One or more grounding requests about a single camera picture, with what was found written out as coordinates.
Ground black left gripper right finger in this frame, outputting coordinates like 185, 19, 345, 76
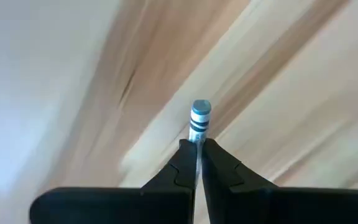
201, 138, 358, 224

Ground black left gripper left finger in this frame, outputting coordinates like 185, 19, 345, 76
29, 139, 198, 224

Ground white crayon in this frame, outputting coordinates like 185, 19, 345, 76
188, 99, 213, 187

